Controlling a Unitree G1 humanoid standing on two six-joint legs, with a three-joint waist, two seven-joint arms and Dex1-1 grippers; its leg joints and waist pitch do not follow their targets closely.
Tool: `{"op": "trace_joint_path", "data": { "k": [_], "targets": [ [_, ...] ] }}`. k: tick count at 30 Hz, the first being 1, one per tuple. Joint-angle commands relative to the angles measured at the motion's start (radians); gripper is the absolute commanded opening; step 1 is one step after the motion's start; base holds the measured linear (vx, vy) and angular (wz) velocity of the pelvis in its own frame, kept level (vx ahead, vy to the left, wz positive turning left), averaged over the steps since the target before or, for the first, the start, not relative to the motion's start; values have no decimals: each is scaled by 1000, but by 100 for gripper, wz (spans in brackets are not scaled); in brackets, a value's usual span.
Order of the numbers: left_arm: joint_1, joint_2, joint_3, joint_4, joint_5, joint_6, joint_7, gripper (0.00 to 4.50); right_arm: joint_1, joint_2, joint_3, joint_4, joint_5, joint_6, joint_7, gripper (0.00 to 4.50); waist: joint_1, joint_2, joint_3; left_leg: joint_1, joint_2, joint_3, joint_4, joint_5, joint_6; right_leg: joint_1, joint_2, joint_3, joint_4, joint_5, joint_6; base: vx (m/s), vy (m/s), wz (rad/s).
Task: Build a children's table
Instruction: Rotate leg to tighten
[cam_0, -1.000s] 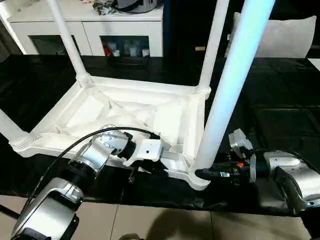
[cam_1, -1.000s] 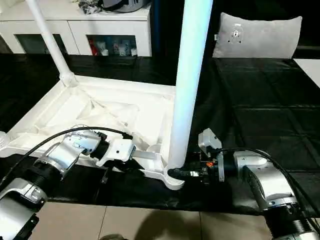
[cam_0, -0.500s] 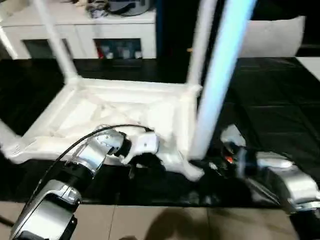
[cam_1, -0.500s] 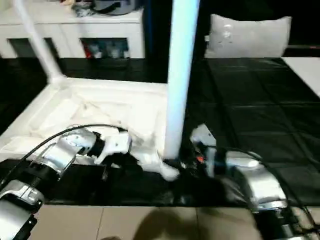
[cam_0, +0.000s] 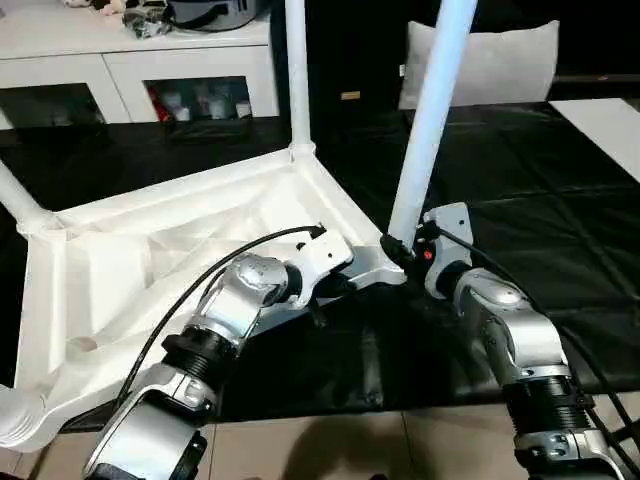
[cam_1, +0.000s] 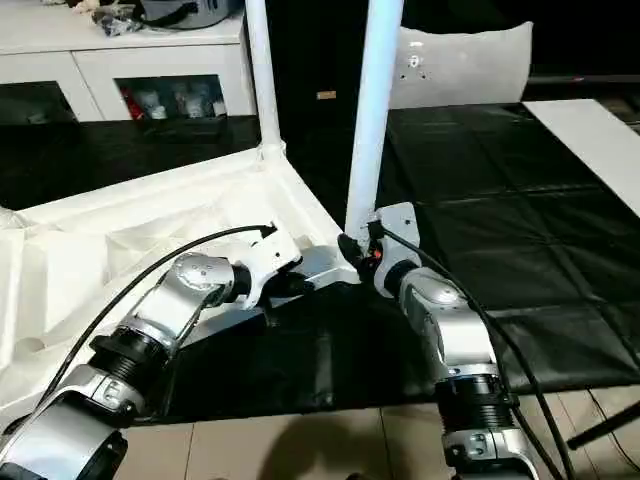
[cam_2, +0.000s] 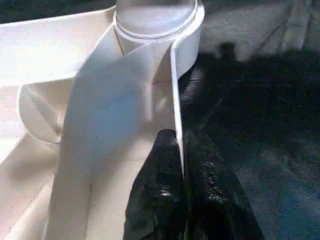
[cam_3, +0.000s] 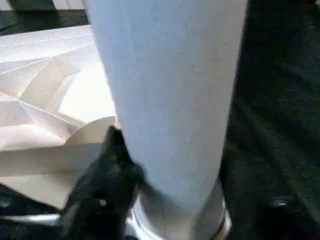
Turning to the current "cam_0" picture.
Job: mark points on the white plastic table top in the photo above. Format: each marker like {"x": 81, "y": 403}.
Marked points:
{"x": 120, "y": 260}

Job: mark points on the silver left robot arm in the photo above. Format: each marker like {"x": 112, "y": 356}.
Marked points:
{"x": 230, "y": 310}

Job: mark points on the black work mat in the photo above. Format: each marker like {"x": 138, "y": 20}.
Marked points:
{"x": 560, "y": 230}

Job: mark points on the small tan label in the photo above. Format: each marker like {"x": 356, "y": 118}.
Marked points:
{"x": 350, "y": 96}

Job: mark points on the black sofa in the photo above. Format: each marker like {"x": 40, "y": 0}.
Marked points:
{"x": 340, "y": 50}

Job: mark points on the grey cushion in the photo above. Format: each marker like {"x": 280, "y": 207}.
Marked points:
{"x": 510, "y": 65}

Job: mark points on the white flat board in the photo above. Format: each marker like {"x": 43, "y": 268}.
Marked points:
{"x": 600, "y": 135}

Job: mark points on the white glass-door cabinet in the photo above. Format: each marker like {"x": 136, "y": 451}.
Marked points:
{"x": 80, "y": 70}

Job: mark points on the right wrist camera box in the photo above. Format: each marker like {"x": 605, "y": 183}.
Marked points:
{"x": 448, "y": 230}

